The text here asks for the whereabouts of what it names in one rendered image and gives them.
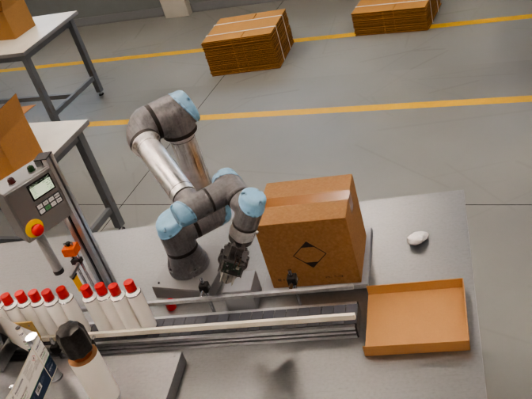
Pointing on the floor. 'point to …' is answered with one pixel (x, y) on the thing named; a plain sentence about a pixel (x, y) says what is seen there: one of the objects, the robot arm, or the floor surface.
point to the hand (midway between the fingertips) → (227, 278)
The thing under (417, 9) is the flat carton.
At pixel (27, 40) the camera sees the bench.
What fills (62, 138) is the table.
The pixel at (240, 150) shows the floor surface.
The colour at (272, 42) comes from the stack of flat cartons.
